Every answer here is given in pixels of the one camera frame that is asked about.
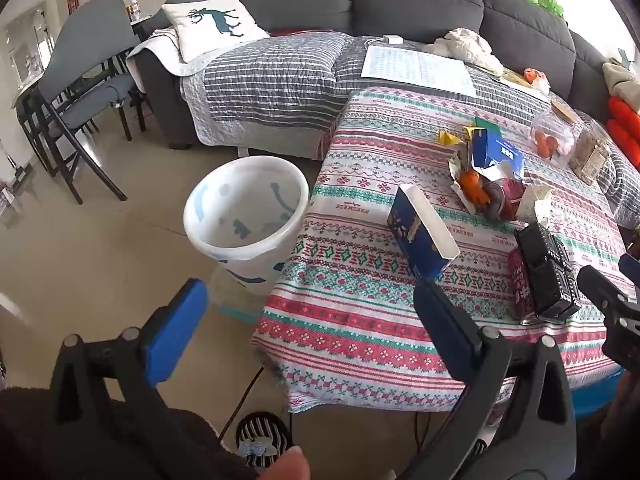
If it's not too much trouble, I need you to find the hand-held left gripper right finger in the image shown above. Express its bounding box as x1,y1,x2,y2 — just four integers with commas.
395,276,578,480

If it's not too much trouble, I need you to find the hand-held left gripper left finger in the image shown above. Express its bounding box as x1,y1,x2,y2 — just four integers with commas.
48,278,210,443

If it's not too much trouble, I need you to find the black box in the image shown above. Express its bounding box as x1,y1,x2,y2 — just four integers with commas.
514,221,583,322

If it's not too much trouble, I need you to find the red can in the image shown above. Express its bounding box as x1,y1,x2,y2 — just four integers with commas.
507,245,540,328

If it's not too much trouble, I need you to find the dark blue cardboard box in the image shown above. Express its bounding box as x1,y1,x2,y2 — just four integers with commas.
387,184,461,281

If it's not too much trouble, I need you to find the white bin with blue pattern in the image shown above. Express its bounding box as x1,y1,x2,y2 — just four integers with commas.
183,156,311,297

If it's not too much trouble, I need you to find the orange tangerine peel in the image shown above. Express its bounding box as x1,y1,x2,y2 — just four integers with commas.
460,170,494,208

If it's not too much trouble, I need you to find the yellow wrapper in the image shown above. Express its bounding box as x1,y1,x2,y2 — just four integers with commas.
439,127,483,149

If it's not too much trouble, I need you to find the person's left hand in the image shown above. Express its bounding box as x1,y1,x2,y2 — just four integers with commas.
257,445,312,480

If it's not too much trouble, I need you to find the red green patterned tablecloth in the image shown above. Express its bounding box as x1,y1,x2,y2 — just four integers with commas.
250,85,631,413

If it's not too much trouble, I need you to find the blue plastic tub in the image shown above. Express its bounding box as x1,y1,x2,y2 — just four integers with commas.
570,365,627,418

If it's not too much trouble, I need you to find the crumpled white tissue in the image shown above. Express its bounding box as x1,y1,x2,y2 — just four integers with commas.
520,184,555,224

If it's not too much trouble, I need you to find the clear jar of seeds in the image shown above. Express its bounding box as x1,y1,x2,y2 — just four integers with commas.
570,120,613,186

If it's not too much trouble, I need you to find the orange plush cushion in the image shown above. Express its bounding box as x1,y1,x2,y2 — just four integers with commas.
607,120,640,171
607,97,640,126

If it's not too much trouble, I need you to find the striped slipper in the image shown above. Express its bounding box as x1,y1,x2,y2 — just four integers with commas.
235,411,292,458

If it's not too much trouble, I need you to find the light blue milk carton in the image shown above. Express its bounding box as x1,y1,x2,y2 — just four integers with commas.
470,129,525,181

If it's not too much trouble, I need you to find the beige plush toy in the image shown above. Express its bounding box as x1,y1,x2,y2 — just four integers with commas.
602,57,640,111

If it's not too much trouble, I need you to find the dark fleece clothing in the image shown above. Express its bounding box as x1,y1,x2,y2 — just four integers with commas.
0,385,261,480

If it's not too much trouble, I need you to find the orange packet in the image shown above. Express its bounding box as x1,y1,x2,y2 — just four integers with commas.
522,67,551,93

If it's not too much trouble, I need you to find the floor mop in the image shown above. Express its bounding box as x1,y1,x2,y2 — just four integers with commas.
0,140,33,197

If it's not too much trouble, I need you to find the dark chair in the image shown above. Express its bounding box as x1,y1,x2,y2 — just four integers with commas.
12,77,61,176

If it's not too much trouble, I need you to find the grey striped quilt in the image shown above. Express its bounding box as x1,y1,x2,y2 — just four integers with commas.
177,32,640,231

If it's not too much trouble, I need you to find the printed paper sheet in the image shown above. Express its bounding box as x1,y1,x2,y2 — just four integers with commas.
360,45,478,98

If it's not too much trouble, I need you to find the white fluffy blanket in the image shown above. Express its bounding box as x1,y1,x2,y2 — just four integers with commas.
422,27,505,77

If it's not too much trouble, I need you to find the white throw cloth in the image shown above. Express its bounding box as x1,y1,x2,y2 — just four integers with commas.
125,27,216,78

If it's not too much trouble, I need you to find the white deer print pillow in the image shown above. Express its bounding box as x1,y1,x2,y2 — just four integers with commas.
161,0,271,63

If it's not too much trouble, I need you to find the grey folding chair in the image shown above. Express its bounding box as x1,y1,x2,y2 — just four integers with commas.
30,0,146,206

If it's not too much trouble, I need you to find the silver framed mirror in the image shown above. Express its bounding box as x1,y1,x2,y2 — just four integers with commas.
2,2,56,92

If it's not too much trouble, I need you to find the dark grey sofa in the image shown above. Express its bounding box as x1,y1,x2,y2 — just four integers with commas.
135,0,640,148

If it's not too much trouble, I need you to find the black cable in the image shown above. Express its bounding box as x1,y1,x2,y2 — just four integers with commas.
220,367,266,442
412,410,437,442

